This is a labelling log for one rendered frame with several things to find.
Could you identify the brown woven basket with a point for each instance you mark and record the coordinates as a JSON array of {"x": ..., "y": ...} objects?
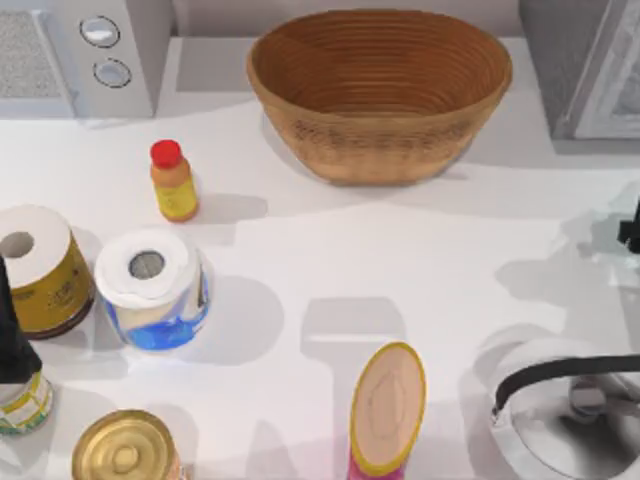
[{"x": 380, "y": 100}]

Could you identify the orange bottle with red cap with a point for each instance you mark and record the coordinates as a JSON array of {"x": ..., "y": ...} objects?
[{"x": 174, "y": 190}]

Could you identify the blue wrapped paper roll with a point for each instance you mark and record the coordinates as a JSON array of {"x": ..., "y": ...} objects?
[{"x": 150, "y": 300}]

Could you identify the pink tube with yellow rim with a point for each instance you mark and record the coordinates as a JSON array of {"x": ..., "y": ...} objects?
[{"x": 387, "y": 410}]

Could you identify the round microwave knob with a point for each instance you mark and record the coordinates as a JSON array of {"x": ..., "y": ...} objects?
[
  {"x": 112, "y": 72},
  {"x": 99, "y": 31}
]

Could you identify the yellow wrapped paper roll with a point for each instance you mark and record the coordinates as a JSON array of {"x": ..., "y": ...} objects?
[{"x": 47, "y": 295}]

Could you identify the gold lidded can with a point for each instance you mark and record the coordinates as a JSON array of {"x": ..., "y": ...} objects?
[{"x": 125, "y": 450}]

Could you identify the pale microwave oven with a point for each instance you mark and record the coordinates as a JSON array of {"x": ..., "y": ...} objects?
[{"x": 60, "y": 100}]

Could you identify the grey cabinet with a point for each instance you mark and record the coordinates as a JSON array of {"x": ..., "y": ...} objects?
[{"x": 560, "y": 60}]

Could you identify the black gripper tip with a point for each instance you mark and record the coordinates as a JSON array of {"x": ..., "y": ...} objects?
[
  {"x": 631, "y": 230},
  {"x": 14, "y": 330}
]

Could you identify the white and yellow can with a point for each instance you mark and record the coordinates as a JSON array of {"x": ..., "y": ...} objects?
[{"x": 25, "y": 405}]

